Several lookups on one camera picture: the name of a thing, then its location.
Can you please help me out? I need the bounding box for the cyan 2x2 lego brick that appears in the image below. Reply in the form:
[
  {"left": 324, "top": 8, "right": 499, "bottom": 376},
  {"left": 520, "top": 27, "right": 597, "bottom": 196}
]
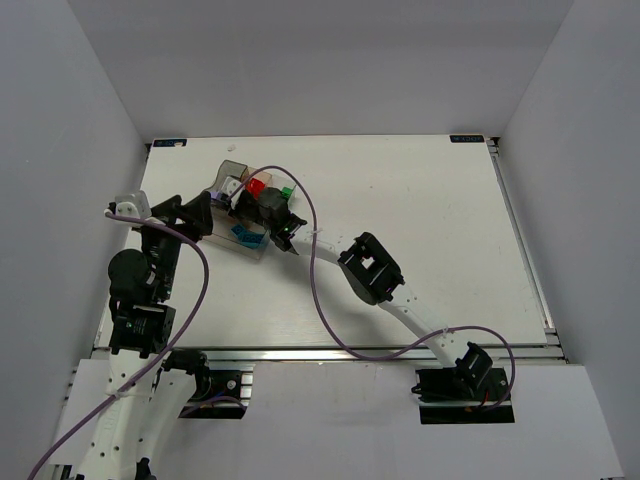
[{"left": 231, "top": 225, "right": 244, "bottom": 238}]

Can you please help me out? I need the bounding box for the red round lego piece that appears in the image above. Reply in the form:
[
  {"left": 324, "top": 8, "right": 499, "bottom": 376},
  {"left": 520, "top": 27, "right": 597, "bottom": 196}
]
[{"left": 246, "top": 177, "right": 266, "bottom": 198}]

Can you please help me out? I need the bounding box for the cyan 2x4 lego brick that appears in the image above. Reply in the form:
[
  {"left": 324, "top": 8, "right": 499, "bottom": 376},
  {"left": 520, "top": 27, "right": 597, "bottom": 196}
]
[{"left": 240, "top": 232, "right": 264, "bottom": 249}]

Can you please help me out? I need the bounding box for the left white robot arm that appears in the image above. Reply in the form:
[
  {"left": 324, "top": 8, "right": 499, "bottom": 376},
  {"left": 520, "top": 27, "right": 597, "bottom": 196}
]
[{"left": 75, "top": 191, "right": 213, "bottom": 479}]

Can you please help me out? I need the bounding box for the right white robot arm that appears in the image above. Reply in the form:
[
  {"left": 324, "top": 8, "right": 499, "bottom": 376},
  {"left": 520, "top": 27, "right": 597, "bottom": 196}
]
[{"left": 230, "top": 187, "right": 493, "bottom": 399}]

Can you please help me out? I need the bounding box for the clear plastic container lower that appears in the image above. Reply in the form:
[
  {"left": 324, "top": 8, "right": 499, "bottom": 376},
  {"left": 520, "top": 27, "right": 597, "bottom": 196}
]
[{"left": 206, "top": 222, "right": 270, "bottom": 260}]

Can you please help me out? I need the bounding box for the clear plastic container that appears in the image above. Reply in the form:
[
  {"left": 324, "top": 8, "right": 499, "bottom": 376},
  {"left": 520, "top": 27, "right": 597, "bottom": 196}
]
[
  {"left": 276, "top": 176, "right": 297, "bottom": 204},
  {"left": 206, "top": 222, "right": 270, "bottom": 260}
]

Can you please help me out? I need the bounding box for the amber plastic container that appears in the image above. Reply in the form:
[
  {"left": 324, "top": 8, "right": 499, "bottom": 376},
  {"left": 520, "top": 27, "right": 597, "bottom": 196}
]
[{"left": 245, "top": 171, "right": 273, "bottom": 199}]

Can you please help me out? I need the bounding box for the smoky grey plastic container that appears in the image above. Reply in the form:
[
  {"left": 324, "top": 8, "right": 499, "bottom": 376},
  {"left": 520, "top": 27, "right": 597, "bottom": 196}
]
[{"left": 213, "top": 159, "right": 248, "bottom": 191}]

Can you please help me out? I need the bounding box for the clear plastic container upper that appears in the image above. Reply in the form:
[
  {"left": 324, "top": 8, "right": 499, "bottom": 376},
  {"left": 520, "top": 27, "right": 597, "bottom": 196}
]
[{"left": 276, "top": 176, "right": 297, "bottom": 204}]

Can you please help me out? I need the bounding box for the left blue corner label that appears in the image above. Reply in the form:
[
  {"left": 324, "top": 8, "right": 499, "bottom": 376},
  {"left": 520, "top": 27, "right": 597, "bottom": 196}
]
[{"left": 152, "top": 138, "right": 187, "bottom": 148}]

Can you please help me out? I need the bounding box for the blue corner label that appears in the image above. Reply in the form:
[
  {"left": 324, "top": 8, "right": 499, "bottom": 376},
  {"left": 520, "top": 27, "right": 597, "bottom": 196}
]
[
  {"left": 152, "top": 138, "right": 187, "bottom": 148},
  {"left": 449, "top": 134, "right": 485, "bottom": 144}
]

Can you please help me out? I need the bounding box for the right blue corner label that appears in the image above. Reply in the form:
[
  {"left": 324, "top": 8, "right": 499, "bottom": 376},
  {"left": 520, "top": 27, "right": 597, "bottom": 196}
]
[{"left": 449, "top": 134, "right": 485, "bottom": 144}]

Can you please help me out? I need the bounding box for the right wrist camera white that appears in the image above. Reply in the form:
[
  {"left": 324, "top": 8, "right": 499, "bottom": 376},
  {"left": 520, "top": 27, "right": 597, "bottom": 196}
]
[{"left": 221, "top": 176, "right": 244, "bottom": 199}]

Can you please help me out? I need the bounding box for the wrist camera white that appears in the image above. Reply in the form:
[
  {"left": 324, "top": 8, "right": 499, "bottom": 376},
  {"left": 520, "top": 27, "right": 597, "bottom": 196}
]
[
  {"left": 104, "top": 190, "right": 152, "bottom": 224},
  {"left": 221, "top": 176, "right": 244, "bottom": 199}
]

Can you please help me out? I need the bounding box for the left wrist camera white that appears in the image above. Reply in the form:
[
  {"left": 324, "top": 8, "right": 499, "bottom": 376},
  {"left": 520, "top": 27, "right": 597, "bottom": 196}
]
[{"left": 104, "top": 190, "right": 152, "bottom": 224}]

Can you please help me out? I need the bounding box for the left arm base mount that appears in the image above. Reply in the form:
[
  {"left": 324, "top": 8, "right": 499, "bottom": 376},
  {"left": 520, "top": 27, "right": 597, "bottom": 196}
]
[{"left": 165, "top": 350, "right": 252, "bottom": 420}]

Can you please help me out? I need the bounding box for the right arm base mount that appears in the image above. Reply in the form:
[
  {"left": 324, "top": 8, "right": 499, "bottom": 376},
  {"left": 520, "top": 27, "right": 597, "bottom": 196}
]
[{"left": 411, "top": 368, "right": 515, "bottom": 425}]

